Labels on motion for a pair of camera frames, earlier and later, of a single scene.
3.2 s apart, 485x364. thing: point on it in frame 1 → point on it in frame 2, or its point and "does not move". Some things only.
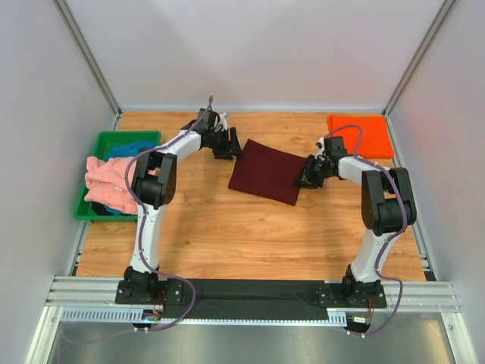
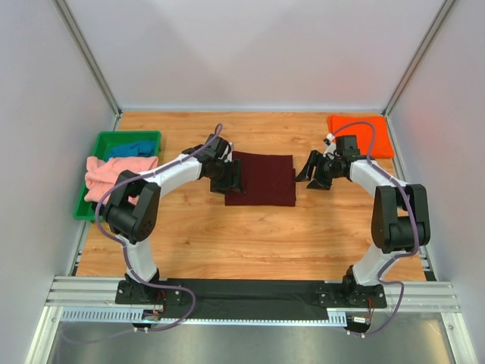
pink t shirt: x=106 y=183 does not move
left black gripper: x=225 y=143 → x=230 y=175
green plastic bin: x=104 y=140 does not move
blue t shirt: x=125 y=149 does not move
